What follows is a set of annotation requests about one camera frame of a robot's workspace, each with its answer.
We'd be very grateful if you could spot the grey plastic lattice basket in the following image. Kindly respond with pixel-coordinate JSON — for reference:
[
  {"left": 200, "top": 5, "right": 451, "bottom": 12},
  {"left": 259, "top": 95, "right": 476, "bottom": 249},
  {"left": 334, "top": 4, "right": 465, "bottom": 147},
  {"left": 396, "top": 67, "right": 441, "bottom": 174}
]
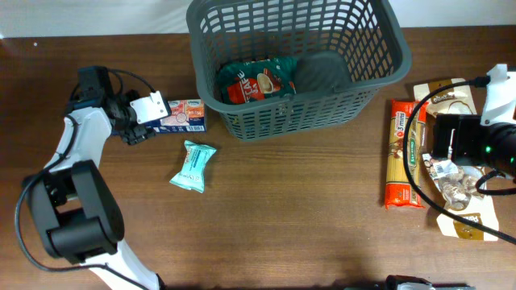
[{"left": 186, "top": 0, "right": 412, "bottom": 141}]

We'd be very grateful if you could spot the beige snack pouch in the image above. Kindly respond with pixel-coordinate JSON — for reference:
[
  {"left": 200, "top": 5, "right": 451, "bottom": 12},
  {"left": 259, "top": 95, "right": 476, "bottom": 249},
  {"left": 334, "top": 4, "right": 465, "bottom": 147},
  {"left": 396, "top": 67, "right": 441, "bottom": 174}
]
[
  {"left": 414, "top": 78, "right": 477, "bottom": 117},
  {"left": 422, "top": 153, "right": 499, "bottom": 242}
]

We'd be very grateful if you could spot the blue Kleenex tissue multipack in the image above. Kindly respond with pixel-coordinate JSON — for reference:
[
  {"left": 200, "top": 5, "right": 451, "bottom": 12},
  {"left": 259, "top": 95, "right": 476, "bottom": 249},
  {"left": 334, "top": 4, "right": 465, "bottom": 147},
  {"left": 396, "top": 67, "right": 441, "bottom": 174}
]
[{"left": 145, "top": 99, "right": 207, "bottom": 134}]

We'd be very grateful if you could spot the orange San Remo spaghetti pack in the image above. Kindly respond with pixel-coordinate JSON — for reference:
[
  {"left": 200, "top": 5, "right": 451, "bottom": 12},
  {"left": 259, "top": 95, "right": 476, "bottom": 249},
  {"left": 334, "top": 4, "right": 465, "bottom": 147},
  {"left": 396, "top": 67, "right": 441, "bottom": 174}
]
[{"left": 385, "top": 100, "right": 427, "bottom": 209}]

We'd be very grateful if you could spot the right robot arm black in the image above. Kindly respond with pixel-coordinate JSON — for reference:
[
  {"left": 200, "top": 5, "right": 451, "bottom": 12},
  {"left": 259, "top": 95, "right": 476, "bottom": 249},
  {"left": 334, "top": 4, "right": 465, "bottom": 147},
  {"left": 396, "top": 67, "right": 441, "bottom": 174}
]
[{"left": 432, "top": 64, "right": 515, "bottom": 177}]

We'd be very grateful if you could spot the green Nescafe coffee bag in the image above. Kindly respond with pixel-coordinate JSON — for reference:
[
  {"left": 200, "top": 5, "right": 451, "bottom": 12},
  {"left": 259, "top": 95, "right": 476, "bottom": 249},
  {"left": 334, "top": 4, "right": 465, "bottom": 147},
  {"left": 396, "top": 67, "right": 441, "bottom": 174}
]
[{"left": 216, "top": 56, "right": 297, "bottom": 105}]

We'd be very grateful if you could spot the beige snack pouch upper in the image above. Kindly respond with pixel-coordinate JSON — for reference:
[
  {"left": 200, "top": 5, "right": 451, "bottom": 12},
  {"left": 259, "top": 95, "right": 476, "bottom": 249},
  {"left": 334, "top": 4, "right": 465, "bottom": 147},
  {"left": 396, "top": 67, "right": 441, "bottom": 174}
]
[{"left": 414, "top": 78, "right": 477, "bottom": 117}]

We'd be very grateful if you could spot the mint toilet wipes pack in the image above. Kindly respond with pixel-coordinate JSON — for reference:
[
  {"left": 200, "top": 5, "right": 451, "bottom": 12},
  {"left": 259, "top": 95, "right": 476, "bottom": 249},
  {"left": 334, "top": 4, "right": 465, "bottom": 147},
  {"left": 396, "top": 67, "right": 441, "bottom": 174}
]
[{"left": 169, "top": 140, "right": 217, "bottom": 193}]

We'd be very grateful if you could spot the beige snack pouch lower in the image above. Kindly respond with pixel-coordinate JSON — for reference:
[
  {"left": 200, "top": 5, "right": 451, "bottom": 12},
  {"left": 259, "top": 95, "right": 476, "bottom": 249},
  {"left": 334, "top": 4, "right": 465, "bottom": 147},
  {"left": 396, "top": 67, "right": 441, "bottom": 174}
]
[{"left": 422, "top": 153, "right": 499, "bottom": 242}]

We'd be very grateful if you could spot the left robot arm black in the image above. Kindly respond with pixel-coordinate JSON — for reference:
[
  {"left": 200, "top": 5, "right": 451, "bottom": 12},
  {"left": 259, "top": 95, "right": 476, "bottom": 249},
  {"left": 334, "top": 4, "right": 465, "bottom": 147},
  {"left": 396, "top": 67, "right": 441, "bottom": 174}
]
[{"left": 15, "top": 66, "right": 171, "bottom": 289}]

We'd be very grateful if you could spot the dark device bottom edge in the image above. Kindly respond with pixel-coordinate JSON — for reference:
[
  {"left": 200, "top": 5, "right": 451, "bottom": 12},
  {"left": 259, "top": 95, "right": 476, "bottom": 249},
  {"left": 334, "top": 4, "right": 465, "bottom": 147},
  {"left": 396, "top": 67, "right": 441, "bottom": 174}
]
[{"left": 385, "top": 275, "right": 476, "bottom": 290}]

